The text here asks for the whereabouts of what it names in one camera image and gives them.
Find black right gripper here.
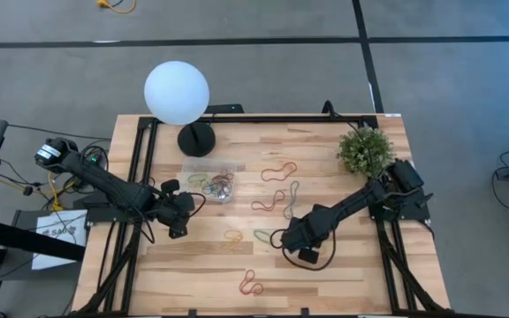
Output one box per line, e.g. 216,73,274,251
280,206,338,266

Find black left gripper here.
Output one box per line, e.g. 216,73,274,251
156,178,196,240

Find clear plastic bin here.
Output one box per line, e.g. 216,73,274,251
181,157,239,204

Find red rubber band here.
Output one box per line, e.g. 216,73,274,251
251,189,286,212
238,269,265,297
212,171,236,198

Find grey rubber band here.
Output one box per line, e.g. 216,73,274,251
283,180,301,221

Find orange-red rubber band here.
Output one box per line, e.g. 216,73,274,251
260,161,299,183

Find flat black device box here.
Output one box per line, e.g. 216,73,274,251
204,103,245,115

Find white globe table lamp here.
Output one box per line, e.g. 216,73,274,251
143,60,217,158

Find white printed paper sheet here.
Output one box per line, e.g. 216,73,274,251
31,209,88,271

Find small green potted plant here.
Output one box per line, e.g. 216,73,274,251
336,126,395,178

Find black beam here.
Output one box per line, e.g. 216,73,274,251
0,215,87,262

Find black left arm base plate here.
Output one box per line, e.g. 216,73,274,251
73,193,152,224

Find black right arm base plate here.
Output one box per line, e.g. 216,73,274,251
366,185,432,223

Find thin black floor cable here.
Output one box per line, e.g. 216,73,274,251
6,125,112,141

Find black cable with clamp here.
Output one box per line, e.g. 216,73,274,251
323,100,379,178

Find yellow floor cable with plug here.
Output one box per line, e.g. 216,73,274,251
96,0,137,14

